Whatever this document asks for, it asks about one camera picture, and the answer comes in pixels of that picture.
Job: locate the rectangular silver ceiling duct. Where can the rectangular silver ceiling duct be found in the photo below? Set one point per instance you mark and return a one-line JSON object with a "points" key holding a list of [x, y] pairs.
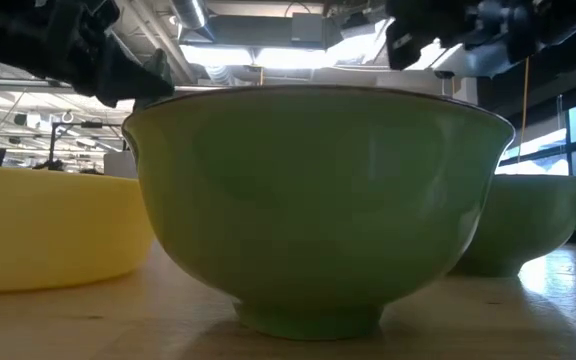
{"points": [[363, 45]]}

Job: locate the grey ceiling box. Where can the grey ceiling box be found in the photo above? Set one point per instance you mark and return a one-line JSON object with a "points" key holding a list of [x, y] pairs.
{"points": [[308, 27]]}

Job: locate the round silver ceiling duct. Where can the round silver ceiling duct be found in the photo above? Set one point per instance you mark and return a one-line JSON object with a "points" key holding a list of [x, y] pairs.
{"points": [[190, 12]]}

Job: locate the red floral green-sided bowl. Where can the red floral green-sided bowl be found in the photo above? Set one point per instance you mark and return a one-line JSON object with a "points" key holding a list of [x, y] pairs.
{"points": [[318, 200], [528, 225]]}

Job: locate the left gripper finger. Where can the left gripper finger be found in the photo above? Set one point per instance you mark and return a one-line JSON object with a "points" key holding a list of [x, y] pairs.
{"points": [[128, 67], [128, 92]]}

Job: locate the ceiling security camera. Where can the ceiling security camera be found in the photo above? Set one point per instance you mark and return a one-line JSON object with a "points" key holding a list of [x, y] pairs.
{"points": [[444, 74]]}

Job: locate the white faceted plant pot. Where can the white faceted plant pot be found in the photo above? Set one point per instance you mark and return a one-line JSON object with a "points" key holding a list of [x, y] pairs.
{"points": [[118, 167]]}

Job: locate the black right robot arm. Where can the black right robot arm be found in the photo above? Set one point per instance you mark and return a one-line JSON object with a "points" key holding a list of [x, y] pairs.
{"points": [[563, 20]]}

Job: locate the black metal stand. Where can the black metal stand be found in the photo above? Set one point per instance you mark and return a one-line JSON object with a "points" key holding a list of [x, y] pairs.
{"points": [[90, 125]]}

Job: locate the yellow plastic bowl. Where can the yellow plastic bowl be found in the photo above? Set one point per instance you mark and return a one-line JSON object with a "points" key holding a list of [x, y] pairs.
{"points": [[43, 225]]}

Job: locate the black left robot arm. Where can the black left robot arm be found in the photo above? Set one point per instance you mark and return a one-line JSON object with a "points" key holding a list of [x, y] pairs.
{"points": [[3, 35]]}

